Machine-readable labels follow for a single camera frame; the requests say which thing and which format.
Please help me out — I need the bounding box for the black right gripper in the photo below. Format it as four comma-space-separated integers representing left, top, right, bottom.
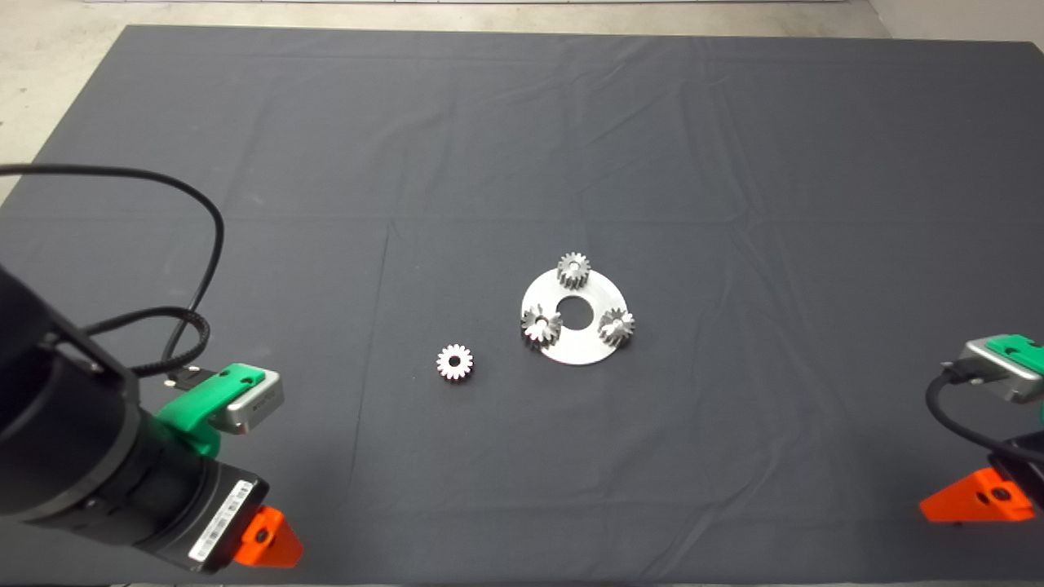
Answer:
919, 436, 1044, 523

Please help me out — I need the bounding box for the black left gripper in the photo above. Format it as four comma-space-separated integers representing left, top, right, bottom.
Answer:
151, 458, 305, 574

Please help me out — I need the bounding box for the small steel gear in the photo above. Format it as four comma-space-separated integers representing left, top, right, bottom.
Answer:
556, 251, 591, 290
436, 343, 475, 382
598, 307, 636, 349

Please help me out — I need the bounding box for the large steel gear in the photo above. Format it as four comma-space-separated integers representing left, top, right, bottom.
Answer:
522, 304, 564, 346

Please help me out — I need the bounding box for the round metal plate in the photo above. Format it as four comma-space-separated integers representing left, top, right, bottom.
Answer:
520, 267, 629, 366

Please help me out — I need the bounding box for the dark grey table cloth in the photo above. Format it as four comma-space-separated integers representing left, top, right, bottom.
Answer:
0, 24, 1044, 587

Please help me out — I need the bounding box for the thick black camera cable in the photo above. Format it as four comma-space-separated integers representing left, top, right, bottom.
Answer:
925, 363, 1044, 470

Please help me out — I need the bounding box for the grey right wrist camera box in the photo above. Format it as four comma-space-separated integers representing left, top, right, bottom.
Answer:
946, 338, 1044, 404

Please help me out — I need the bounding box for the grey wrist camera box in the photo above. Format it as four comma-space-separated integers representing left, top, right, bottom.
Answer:
214, 371, 285, 435
946, 338, 1044, 404

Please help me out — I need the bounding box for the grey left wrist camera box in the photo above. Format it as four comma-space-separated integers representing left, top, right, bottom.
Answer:
214, 371, 285, 435

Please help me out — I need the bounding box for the green right camera mount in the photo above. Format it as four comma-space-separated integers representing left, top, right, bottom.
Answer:
984, 334, 1044, 377

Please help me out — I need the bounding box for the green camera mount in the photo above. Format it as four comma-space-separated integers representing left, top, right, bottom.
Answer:
155, 364, 266, 457
984, 334, 1044, 377

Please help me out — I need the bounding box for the green left camera mount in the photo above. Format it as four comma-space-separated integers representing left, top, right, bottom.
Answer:
155, 364, 266, 457

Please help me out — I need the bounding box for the braided black cable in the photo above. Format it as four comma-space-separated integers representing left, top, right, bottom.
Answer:
82, 306, 213, 377

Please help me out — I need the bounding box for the thin black camera cable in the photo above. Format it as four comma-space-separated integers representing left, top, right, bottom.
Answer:
0, 165, 226, 386

